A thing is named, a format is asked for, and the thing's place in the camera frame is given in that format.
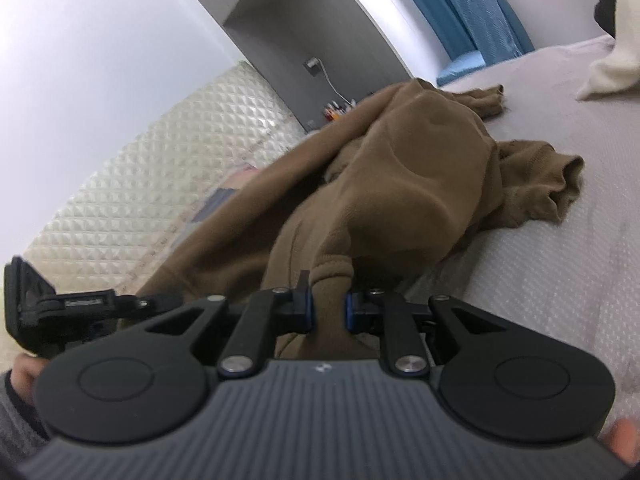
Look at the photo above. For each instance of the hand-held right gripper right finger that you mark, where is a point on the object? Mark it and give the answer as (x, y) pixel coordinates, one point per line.
(350, 315)

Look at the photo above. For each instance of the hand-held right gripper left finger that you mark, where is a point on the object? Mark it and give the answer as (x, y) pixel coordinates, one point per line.
(306, 310)

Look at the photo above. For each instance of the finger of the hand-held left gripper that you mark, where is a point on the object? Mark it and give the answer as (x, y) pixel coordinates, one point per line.
(147, 306)

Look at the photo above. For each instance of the brown sweater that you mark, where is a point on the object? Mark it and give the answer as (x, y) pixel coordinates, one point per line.
(400, 185)

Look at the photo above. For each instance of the person's left forearm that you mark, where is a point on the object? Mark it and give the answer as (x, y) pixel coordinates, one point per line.
(15, 412)

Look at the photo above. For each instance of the person's left hand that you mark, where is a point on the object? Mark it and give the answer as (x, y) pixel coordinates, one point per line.
(26, 370)

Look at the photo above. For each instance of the person's right hand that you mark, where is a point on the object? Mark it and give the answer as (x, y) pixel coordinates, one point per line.
(625, 442)

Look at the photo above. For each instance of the white quilted headboard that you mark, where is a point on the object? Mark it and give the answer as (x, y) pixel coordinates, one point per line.
(150, 160)

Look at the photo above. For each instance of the grey dotted bed sheet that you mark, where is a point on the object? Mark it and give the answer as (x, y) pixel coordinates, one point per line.
(550, 285)

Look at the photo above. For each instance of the bundle of coloured pens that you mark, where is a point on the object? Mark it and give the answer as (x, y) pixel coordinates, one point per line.
(337, 110)

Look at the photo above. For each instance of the blue mesh chair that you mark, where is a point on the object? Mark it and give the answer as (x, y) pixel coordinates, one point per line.
(480, 15)

